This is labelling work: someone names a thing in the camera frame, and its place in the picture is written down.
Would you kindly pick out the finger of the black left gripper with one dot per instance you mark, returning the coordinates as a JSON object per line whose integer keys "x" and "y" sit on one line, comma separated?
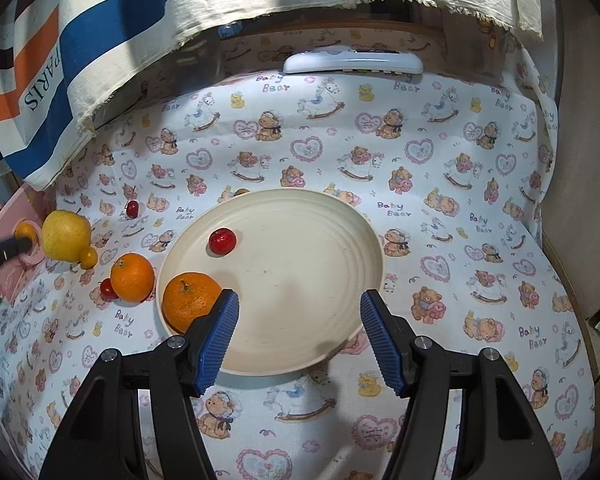
{"x": 2, "y": 252}

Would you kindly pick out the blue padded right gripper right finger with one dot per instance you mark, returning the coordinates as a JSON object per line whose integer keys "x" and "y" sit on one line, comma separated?
{"x": 500, "y": 437}

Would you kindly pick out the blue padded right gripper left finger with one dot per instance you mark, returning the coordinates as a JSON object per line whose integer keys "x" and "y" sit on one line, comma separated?
{"x": 99, "y": 436}

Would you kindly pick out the small orange kumquat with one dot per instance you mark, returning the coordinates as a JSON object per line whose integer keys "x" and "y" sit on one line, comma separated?
{"x": 27, "y": 230}

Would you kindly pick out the small red tomato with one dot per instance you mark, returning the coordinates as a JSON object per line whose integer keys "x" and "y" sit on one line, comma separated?
{"x": 107, "y": 291}

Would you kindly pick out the large orange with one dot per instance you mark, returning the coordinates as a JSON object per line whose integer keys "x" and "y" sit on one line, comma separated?
{"x": 132, "y": 277}

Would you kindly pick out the orange with green stem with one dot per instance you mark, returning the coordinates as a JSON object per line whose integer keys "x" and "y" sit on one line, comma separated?
{"x": 188, "y": 296}

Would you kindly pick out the red cherry tomato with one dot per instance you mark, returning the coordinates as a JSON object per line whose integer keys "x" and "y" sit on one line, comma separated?
{"x": 222, "y": 241}

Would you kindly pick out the pink toy box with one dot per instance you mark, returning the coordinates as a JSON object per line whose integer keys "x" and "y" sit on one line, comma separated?
{"x": 21, "y": 220}

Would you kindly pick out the yellow pear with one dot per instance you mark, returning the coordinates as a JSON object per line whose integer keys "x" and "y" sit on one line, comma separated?
{"x": 64, "y": 235}

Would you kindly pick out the small yellow kumquat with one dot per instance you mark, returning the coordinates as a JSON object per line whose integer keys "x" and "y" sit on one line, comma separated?
{"x": 88, "y": 258}

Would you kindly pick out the dark red cherry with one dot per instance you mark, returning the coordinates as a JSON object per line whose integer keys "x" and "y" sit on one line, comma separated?
{"x": 131, "y": 209}

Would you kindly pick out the striped Paris blanket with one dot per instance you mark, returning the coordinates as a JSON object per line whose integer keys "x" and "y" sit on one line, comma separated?
{"x": 62, "y": 60}

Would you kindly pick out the wooden headboard panel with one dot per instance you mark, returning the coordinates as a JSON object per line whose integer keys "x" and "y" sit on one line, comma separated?
{"x": 572, "y": 208}

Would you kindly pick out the cream round plate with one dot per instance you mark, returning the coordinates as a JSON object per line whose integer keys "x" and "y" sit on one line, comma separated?
{"x": 301, "y": 263}

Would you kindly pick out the baby bear patterned cloth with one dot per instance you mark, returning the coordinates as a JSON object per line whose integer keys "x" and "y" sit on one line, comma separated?
{"x": 347, "y": 162}

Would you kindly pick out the white remote control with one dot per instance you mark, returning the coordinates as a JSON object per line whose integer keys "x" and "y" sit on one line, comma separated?
{"x": 345, "y": 59}

